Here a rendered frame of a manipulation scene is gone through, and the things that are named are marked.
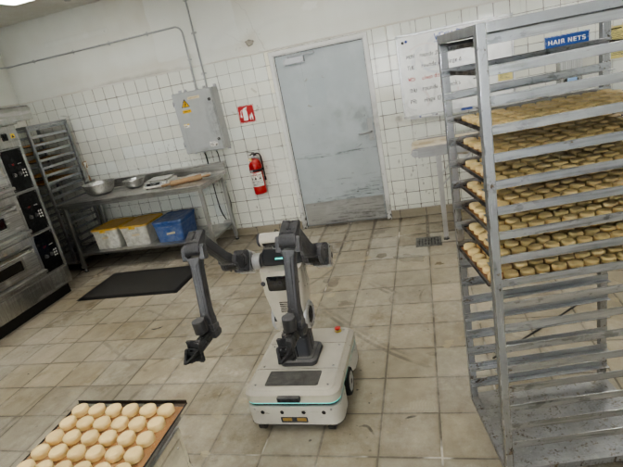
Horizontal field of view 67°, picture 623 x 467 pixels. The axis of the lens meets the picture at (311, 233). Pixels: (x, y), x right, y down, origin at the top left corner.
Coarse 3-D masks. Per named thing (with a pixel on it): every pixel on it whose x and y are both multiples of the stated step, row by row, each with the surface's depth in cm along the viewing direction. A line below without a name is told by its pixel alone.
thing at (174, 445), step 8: (176, 432) 143; (168, 440) 140; (176, 440) 143; (168, 448) 138; (176, 448) 142; (184, 448) 147; (160, 456) 135; (168, 456) 138; (176, 456) 142; (184, 456) 146; (152, 464) 131; (160, 464) 134; (168, 464) 137; (176, 464) 141; (184, 464) 145
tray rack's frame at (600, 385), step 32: (608, 0) 134; (448, 32) 165; (608, 32) 178; (576, 384) 227; (608, 384) 223; (480, 416) 220; (512, 416) 215; (544, 416) 211; (544, 448) 195; (576, 448) 192; (608, 448) 189
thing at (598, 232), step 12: (468, 228) 199; (480, 228) 192; (576, 228) 177; (588, 228) 172; (600, 228) 171; (612, 228) 168; (480, 240) 185; (504, 240) 177; (516, 240) 178; (528, 240) 172; (540, 240) 171; (552, 240) 168; (564, 240) 166; (576, 240) 165; (588, 240) 163; (504, 252) 166; (516, 252) 166
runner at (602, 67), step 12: (552, 72) 182; (564, 72) 182; (576, 72) 182; (588, 72) 182; (492, 84) 184; (504, 84) 184; (516, 84) 184; (528, 84) 182; (444, 96) 186; (456, 96) 186; (468, 96) 183
